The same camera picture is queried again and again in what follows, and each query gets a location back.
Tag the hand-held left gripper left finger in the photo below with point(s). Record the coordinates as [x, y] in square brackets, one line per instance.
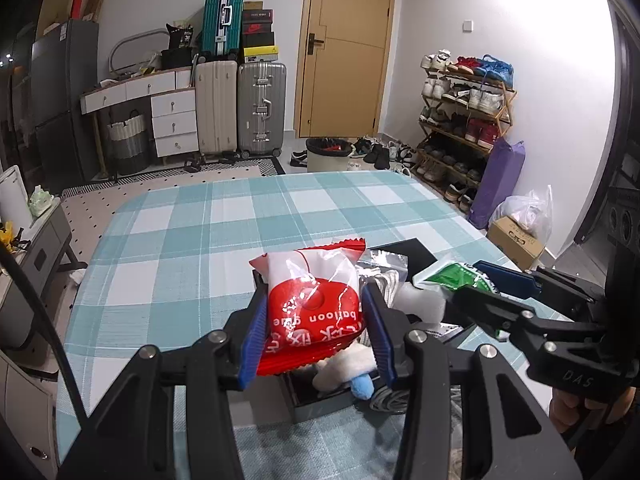
[252, 340]

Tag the green tissue pack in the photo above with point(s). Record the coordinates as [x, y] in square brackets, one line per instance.
[44, 201]

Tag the rows of shoes on rack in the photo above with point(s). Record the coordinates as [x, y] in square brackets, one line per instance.
[475, 100]

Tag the waste basket with black liner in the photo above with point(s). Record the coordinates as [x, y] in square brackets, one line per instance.
[327, 157]

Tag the black bag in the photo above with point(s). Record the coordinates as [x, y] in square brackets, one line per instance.
[181, 40]

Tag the wooden shoe rack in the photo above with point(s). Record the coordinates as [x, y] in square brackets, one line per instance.
[505, 110]

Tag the teal suitcase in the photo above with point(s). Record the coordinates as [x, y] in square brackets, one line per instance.
[222, 20]

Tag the brown cardboard carton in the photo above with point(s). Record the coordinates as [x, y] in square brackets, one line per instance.
[97, 5]

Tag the light switch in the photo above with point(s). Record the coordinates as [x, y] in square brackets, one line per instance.
[467, 26]

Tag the woven laundry basket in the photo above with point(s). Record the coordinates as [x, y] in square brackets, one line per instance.
[127, 145]

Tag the teal checked tablecloth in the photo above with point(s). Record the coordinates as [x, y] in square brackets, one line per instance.
[175, 240]

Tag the white medicine sachet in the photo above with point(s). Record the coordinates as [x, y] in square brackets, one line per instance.
[452, 331]

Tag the person's right hand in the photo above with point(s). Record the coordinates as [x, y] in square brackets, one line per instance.
[562, 410]

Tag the red and white snack packet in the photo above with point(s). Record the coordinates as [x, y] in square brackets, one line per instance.
[310, 310]

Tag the patterned rug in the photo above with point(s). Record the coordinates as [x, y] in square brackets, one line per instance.
[200, 175]

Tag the grey tube frame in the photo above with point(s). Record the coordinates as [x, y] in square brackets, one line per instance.
[130, 42]

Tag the black cardboard box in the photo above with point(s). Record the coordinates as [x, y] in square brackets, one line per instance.
[320, 407]

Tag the white plush toy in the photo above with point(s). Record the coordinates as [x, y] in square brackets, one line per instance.
[345, 367]

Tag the beige suitcase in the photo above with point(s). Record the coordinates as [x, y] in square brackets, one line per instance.
[216, 110]

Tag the purple bag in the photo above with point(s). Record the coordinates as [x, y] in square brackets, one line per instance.
[495, 185]

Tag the silver suitcase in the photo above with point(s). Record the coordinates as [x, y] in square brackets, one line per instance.
[261, 110]

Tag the grey low cabinet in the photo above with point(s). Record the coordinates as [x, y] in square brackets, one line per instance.
[40, 255]

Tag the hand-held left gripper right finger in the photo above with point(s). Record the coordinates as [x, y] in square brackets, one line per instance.
[380, 330]

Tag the wooden door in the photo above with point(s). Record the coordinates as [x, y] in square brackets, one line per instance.
[345, 60]

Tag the yellow plastic bag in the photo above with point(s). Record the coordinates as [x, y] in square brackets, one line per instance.
[6, 234]

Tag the stack of shoe boxes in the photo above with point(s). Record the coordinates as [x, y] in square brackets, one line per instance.
[258, 35]

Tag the grey refrigerator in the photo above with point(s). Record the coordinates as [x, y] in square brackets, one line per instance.
[65, 110]

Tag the white bin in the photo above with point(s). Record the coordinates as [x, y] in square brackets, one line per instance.
[12, 200]

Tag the clear silver plastic packet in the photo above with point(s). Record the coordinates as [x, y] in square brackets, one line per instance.
[385, 280]

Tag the red bag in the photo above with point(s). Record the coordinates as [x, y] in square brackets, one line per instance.
[77, 5]

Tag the white plastic bag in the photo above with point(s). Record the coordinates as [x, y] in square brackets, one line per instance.
[530, 210]

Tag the black slippers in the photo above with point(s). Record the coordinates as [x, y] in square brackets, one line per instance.
[207, 162]

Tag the dark glossy cabinet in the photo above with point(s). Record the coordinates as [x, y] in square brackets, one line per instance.
[22, 100]

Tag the tan flat carton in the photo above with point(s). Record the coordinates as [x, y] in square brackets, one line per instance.
[55, 0]

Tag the white desk with drawers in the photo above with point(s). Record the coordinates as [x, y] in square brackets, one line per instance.
[170, 120]

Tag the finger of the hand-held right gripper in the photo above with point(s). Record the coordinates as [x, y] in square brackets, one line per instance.
[510, 280]
[490, 307]

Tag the green sachet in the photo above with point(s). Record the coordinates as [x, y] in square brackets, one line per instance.
[450, 276]

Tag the group of shoes on floor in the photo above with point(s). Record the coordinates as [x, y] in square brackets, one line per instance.
[382, 155]

